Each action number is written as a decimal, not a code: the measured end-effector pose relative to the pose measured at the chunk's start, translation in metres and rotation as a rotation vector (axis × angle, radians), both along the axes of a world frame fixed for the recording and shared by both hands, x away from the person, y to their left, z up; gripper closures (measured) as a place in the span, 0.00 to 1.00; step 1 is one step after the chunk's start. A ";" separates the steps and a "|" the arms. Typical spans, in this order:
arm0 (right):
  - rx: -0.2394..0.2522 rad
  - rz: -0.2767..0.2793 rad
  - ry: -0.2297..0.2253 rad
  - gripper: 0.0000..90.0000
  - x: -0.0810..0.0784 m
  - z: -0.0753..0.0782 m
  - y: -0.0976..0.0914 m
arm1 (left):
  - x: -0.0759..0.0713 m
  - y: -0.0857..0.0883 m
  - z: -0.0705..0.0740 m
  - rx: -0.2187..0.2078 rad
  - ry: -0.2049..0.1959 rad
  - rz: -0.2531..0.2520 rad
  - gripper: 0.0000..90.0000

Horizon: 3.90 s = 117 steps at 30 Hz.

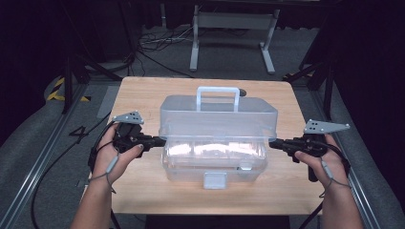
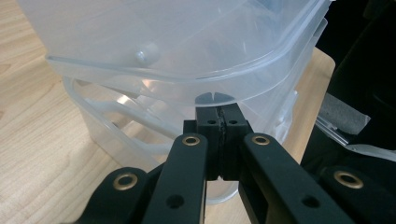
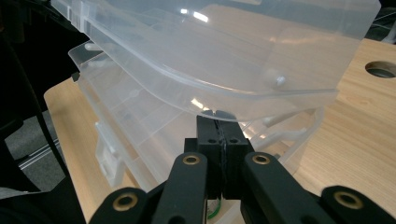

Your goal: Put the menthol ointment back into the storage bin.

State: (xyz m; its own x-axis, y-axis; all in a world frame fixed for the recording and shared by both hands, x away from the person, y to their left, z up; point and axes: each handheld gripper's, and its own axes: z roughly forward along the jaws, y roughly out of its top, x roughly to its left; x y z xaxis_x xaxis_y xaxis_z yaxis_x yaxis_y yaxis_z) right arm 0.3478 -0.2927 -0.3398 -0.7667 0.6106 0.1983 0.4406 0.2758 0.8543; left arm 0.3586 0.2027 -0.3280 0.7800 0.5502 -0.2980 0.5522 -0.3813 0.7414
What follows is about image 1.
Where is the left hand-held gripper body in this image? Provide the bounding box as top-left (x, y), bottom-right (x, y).
top-left (112, 110), bottom-right (151, 158)

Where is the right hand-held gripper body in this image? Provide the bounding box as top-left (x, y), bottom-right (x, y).
top-left (286, 118), bottom-right (351, 183)

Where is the small white-capped bottle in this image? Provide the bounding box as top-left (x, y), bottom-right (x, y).
top-left (236, 161), bottom-right (254, 172)

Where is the clear plastic storage box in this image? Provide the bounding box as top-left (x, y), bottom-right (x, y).
top-left (158, 86), bottom-right (279, 191)

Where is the person's right hand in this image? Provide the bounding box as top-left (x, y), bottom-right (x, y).
top-left (294, 134), bottom-right (352, 192)

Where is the person's left hand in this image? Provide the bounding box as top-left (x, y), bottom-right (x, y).
top-left (90, 123), bottom-right (144, 186)

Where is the black tripod stand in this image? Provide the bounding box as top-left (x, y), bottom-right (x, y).
top-left (61, 53), bottom-right (123, 115)
top-left (283, 60), bottom-right (336, 113)

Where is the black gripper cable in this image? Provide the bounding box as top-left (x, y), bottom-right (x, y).
top-left (31, 111), bottom-right (117, 229)
top-left (299, 141), bottom-right (352, 229)

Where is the grey wrist lanyard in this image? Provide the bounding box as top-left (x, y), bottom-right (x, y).
top-left (88, 154), bottom-right (120, 195)
top-left (319, 159), bottom-right (352, 198)

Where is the bundle of floor cables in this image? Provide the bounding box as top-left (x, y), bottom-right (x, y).
top-left (137, 26), bottom-right (196, 52)

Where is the aluminium floor rail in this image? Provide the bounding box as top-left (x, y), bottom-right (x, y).
top-left (309, 89), bottom-right (383, 229)
top-left (0, 85), bottom-right (88, 229)

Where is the white metal table frame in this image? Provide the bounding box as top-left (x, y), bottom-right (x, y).
top-left (189, 4), bottom-right (281, 75)

